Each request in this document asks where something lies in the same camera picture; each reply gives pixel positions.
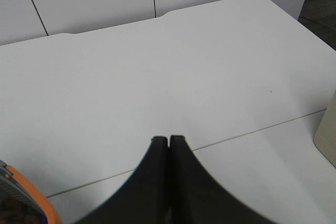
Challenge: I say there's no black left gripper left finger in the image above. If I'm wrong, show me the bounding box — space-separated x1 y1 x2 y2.
77 136 168 223

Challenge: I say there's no grey perforated basket orange rim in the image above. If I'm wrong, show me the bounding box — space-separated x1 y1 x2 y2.
1 160 62 223

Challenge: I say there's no beige storage bin grey rim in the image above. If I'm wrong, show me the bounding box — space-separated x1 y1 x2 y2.
313 101 335 167

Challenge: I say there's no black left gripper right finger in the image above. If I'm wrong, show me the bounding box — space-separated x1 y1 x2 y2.
169 135 265 223

